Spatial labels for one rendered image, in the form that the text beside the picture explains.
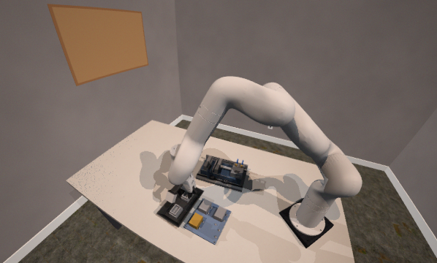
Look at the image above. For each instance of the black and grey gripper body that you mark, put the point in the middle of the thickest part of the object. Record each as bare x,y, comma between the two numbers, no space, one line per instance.
187,186

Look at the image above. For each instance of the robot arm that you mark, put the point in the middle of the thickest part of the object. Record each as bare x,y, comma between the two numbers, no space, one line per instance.
269,107

